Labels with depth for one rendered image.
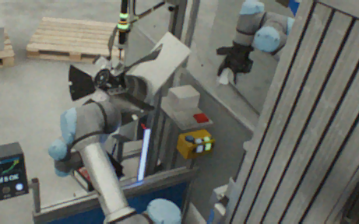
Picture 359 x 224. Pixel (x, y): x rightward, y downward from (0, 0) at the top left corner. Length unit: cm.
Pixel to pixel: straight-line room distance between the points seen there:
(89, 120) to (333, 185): 76
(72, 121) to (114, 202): 30
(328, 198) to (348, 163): 10
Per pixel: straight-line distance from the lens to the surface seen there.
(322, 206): 97
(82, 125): 128
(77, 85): 225
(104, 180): 126
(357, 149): 87
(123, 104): 187
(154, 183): 198
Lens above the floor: 224
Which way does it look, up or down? 35 degrees down
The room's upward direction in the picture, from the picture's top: 6 degrees clockwise
